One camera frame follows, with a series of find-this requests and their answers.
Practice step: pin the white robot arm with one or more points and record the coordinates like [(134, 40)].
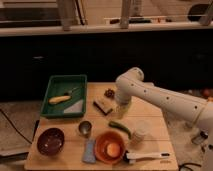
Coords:
[(197, 111)]

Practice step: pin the orange bowl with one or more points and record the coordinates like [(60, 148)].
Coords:
[(101, 143)]

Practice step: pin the orange fruit in bowl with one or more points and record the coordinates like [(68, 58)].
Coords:
[(113, 150)]

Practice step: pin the purple bowl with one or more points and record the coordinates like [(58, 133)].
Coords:
[(50, 142)]

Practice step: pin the dark red grape bunch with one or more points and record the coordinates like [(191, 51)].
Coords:
[(109, 93)]

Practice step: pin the light green cup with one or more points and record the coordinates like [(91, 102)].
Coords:
[(122, 109)]

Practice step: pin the green plastic tray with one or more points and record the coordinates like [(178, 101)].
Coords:
[(59, 85)]

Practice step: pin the white cloth in tray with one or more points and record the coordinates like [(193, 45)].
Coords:
[(75, 108)]

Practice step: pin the small metal cup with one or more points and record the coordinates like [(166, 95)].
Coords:
[(85, 128)]

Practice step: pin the clear plastic cup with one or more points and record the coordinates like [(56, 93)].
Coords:
[(140, 130)]

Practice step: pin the blue sponge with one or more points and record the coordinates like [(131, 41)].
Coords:
[(89, 155)]

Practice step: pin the spice jar rack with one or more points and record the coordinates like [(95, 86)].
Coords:
[(199, 138)]

